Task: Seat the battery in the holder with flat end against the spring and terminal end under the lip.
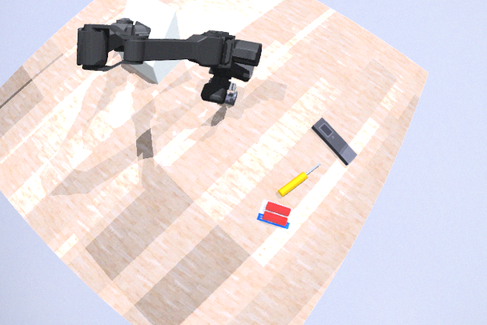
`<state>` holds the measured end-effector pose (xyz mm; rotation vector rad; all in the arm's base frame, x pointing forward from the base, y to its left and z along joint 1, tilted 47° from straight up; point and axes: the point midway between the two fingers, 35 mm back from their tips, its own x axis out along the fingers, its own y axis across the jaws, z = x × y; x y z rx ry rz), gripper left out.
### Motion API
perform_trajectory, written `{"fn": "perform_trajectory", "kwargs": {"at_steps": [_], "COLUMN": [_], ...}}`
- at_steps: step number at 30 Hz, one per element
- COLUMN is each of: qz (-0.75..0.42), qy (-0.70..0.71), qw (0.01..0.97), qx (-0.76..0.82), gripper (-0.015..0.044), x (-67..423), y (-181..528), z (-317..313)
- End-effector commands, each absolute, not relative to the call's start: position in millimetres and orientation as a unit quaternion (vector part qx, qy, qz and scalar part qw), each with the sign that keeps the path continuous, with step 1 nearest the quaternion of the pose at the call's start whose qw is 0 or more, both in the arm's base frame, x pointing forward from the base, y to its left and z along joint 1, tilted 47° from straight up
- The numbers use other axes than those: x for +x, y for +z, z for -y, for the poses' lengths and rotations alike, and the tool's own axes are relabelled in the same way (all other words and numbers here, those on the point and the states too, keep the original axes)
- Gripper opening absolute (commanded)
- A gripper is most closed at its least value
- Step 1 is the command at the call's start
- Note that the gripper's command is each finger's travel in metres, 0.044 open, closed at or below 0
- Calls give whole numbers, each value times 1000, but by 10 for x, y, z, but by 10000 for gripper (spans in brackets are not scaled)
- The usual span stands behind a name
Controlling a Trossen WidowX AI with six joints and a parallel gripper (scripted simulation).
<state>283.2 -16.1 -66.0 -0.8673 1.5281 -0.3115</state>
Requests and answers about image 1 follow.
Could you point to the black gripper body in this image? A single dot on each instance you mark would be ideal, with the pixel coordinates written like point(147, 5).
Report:
point(216, 92)

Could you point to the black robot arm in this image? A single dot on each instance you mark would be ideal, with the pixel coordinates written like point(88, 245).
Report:
point(207, 49)

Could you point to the yellow-handled screwdriver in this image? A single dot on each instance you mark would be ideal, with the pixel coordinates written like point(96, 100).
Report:
point(296, 181)

